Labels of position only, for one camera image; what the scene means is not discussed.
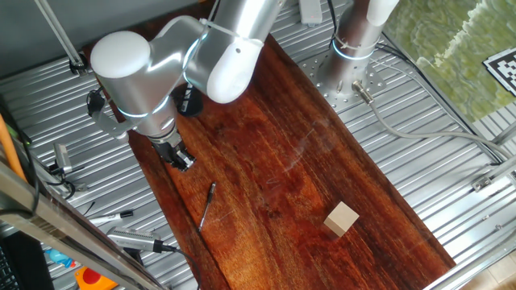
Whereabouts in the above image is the clear barrel black ballpoint pen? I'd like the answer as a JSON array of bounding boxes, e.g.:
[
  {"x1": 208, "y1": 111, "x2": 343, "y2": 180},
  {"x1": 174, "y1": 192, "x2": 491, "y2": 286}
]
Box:
[{"x1": 197, "y1": 181, "x2": 218, "y2": 234}]

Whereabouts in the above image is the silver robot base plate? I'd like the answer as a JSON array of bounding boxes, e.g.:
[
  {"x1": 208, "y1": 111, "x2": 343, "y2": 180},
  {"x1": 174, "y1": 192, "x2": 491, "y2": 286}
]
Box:
[{"x1": 300, "y1": 52, "x2": 388, "y2": 114}]

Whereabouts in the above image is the tan wooden block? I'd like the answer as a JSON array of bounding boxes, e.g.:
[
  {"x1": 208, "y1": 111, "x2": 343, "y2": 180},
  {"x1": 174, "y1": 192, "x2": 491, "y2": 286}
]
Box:
[{"x1": 323, "y1": 201, "x2": 360, "y2": 238}]

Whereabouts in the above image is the metal clamp tool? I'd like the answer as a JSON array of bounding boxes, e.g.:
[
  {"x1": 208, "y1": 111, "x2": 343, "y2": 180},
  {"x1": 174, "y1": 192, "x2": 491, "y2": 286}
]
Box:
[{"x1": 53, "y1": 143, "x2": 74, "y2": 176}]

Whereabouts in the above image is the aluminium profile bar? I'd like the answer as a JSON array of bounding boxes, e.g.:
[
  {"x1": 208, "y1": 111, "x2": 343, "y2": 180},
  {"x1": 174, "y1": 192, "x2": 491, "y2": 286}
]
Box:
[{"x1": 471, "y1": 155, "x2": 516, "y2": 193}]

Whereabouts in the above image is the metal frame bar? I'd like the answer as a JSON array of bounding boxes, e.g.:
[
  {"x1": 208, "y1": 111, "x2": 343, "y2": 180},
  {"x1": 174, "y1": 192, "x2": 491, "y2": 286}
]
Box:
[{"x1": 0, "y1": 160, "x2": 166, "y2": 290}]

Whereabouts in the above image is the orange pole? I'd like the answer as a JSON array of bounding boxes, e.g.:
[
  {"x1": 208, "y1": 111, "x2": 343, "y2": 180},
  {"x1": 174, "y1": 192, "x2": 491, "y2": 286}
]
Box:
[{"x1": 0, "y1": 114, "x2": 27, "y2": 182}]

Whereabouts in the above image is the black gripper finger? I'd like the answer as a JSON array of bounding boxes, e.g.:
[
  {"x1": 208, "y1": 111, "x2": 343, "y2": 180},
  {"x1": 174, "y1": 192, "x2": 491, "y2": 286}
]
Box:
[
  {"x1": 163, "y1": 157, "x2": 185, "y2": 171},
  {"x1": 177, "y1": 152, "x2": 198, "y2": 172}
]

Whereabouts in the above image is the black camera cable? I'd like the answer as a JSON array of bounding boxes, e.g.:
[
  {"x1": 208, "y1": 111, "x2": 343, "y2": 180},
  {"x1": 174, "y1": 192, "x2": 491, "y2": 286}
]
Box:
[{"x1": 152, "y1": 238, "x2": 202, "y2": 290}]

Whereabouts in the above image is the black white fiducial tag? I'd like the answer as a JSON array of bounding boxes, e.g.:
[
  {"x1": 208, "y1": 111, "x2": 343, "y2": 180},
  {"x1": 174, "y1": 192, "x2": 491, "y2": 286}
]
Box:
[{"x1": 482, "y1": 47, "x2": 516, "y2": 97}]

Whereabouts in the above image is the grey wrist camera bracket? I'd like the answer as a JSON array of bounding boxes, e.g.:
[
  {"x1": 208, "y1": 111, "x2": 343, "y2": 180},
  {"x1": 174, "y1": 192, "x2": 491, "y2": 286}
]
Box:
[{"x1": 90, "y1": 108, "x2": 136, "y2": 144}]

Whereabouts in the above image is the metal stand pole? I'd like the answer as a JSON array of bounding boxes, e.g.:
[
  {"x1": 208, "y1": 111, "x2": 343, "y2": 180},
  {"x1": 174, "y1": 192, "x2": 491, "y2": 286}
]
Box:
[{"x1": 34, "y1": 0, "x2": 89, "y2": 77}]

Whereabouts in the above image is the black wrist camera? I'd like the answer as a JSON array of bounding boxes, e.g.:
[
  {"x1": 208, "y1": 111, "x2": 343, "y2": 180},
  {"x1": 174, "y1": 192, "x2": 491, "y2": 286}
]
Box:
[{"x1": 86, "y1": 88, "x2": 106, "y2": 118}]

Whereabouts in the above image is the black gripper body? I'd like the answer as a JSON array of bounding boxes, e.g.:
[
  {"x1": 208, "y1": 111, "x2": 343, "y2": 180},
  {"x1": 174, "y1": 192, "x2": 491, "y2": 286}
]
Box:
[{"x1": 152, "y1": 136, "x2": 185, "y2": 164}]

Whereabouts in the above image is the grey base cable with connector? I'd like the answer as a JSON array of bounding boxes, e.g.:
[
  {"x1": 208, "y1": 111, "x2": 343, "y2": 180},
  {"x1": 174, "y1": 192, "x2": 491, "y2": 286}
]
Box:
[{"x1": 351, "y1": 80, "x2": 516, "y2": 160}]

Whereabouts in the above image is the glossy wooden board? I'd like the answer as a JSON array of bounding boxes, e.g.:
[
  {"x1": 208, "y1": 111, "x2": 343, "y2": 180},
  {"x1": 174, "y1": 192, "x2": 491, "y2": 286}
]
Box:
[{"x1": 82, "y1": 0, "x2": 456, "y2": 290}]

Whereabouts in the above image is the orange emergency stop box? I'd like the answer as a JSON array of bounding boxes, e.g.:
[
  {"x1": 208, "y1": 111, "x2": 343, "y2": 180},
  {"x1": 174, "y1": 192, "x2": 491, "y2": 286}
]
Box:
[{"x1": 73, "y1": 265, "x2": 119, "y2": 290}]

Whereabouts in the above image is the white power strip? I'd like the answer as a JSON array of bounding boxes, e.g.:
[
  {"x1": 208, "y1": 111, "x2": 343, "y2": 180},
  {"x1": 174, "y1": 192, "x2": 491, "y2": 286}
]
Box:
[{"x1": 298, "y1": 0, "x2": 323, "y2": 26}]

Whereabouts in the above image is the black camera stand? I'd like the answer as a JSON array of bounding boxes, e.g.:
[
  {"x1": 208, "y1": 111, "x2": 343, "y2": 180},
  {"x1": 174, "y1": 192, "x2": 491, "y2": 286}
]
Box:
[{"x1": 122, "y1": 246, "x2": 145, "y2": 267}]

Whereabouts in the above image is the black base cable bundle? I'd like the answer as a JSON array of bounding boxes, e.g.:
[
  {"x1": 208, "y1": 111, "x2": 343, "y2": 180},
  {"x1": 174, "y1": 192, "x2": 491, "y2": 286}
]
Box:
[{"x1": 372, "y1": 39, "x2": 505, "y2": 164}]

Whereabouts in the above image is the silver ribbed camera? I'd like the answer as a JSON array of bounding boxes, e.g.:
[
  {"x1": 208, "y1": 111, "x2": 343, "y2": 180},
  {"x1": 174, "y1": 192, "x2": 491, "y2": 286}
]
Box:
[{"x1": 106, "y1": 226, "x2": 162, "y2": 254}]

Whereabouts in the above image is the black mesh pen holder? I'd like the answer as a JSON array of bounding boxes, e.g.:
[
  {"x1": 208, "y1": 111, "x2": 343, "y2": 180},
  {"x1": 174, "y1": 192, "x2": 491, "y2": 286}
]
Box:
[{"x1": 173, "y1": 82, "x2": 205, "y2": 118}]

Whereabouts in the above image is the white marker with black cap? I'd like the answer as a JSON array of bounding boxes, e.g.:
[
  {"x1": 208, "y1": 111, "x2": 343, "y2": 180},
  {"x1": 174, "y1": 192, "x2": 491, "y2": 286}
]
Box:
[{"x1": 88, "y1": 209, "x2": 134, "y2": 226}]

